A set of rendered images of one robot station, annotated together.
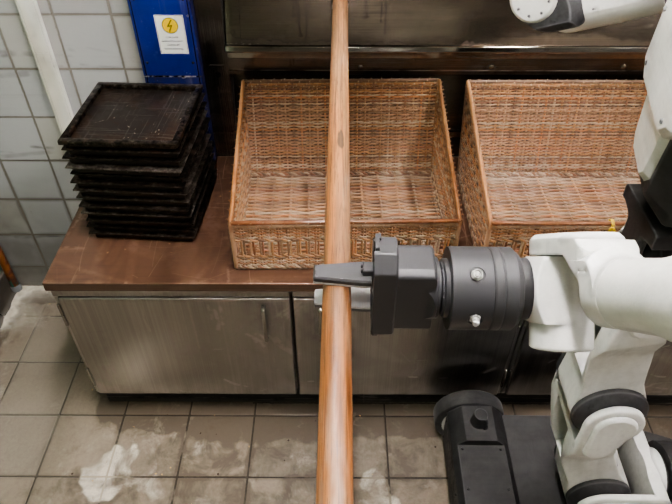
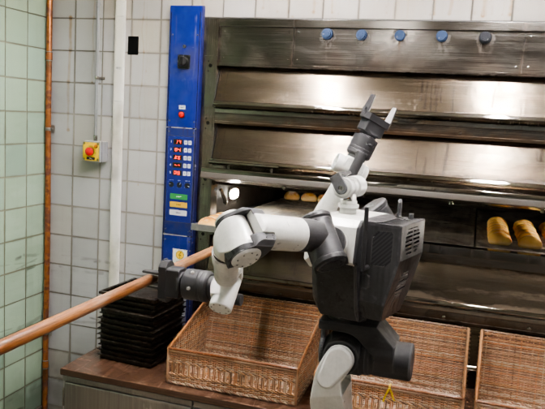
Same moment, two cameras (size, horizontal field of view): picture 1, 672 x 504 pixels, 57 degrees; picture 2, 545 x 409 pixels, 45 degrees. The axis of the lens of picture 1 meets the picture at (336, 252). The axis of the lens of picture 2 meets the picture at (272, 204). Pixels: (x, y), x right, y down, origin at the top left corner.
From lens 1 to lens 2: 149 cm
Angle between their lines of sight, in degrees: 38
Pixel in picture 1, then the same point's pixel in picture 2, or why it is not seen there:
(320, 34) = (258, 270)
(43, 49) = (114, 260)
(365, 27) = (283, 269)
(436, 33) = not seen: hidden behind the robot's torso
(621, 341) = (316, 390)
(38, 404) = not seen: outside the picture
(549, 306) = (214, 287)
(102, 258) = (97, 365)
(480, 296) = (190, 278)
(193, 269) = (143, 378)
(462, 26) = not seen: hidden behind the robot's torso
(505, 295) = (199, 279)
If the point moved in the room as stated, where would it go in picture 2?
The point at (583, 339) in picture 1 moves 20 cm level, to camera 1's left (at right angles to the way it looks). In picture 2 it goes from (222, 299) to (156, 290)
